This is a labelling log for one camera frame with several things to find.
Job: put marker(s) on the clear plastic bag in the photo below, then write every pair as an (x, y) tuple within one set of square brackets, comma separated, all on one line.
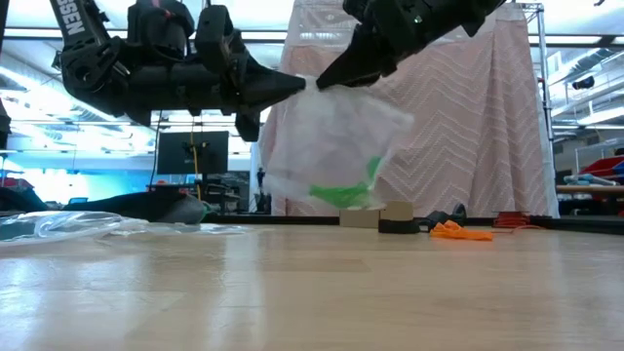
[(58, 224), (195, 229), (331, 136)]

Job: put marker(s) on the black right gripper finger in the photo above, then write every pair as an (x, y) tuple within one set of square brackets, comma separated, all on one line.
[(356, 63)]

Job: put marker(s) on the black ceiling spotlight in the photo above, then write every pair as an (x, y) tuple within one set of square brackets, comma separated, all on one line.
[(583, 83)]

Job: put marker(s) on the orange rubber band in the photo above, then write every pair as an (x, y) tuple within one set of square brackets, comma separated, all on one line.
[(458, 233)]

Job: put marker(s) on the red storage bin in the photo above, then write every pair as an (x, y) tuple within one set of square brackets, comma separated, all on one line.
[(602, 167)]

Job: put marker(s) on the red black tape roll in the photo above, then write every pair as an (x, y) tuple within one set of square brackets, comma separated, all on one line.
[(512, 219)]

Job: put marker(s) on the black computer monitor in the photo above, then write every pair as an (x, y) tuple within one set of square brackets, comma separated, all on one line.
[(175, 153)]

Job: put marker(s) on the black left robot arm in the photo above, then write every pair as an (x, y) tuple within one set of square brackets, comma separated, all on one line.
[(92, 73)]

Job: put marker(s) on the small cardboard box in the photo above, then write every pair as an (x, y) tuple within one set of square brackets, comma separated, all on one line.
[(361, 218)]

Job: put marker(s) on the white cabinet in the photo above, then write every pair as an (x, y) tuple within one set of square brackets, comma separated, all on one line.
[(256, 161)]

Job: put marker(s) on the pink chevron cloth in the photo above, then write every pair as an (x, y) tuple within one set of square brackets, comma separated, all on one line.
[(463, 136)]

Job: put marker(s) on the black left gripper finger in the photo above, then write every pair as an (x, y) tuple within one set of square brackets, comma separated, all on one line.
[(268, 88)]

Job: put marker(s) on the wooden side table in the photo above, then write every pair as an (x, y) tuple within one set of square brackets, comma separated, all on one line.
[(590, 190)]

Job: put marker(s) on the silver metal rack pole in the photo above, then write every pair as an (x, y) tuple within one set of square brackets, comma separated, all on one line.
[(542, 73)]

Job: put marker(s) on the black aluminium table frame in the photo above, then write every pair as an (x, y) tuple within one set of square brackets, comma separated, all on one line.
[(595, 225)]

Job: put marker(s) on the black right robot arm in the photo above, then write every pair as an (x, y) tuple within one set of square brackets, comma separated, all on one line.
[(473, 14)]

